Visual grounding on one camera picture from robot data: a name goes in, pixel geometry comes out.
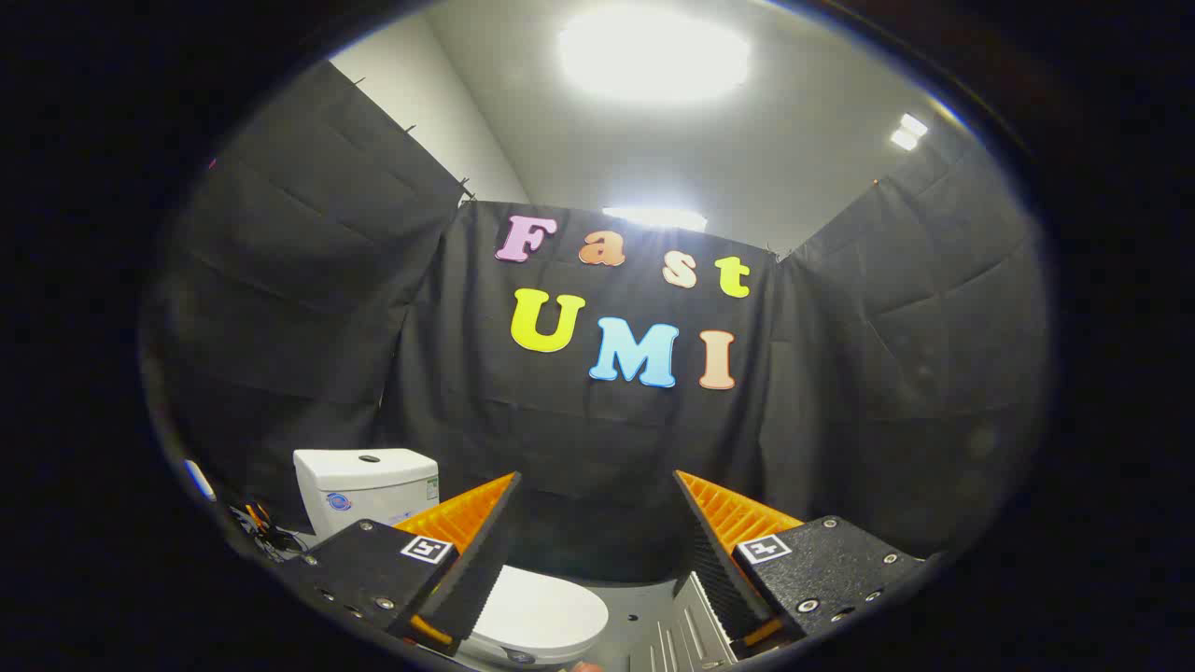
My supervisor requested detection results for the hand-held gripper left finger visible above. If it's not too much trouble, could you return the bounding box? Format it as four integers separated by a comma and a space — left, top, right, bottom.
278, 472, 522, 656

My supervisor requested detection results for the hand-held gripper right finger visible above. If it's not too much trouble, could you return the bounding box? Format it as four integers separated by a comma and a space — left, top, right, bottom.
674, 470, 927, 660

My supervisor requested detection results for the white toilet lid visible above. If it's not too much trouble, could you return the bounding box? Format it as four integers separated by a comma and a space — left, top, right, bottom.
471, 565, 610, 666

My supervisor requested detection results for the grey panelled cabinet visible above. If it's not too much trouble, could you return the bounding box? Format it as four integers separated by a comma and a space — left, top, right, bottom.
630, 571, 740, 671

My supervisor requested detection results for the black backdrop cloth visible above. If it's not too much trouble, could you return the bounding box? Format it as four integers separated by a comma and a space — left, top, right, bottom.
140, 61, 1051, 584

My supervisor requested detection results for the long ceiling light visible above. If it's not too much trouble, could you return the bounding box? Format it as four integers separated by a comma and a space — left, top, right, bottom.
602, 207, 708, 232

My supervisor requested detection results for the large round ceiling light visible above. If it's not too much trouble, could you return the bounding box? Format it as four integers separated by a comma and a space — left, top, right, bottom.
558, 5, 751, 102

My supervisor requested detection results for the tangle of black cables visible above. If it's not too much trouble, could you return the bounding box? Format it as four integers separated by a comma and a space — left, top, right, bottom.
229, 504, 316, 563

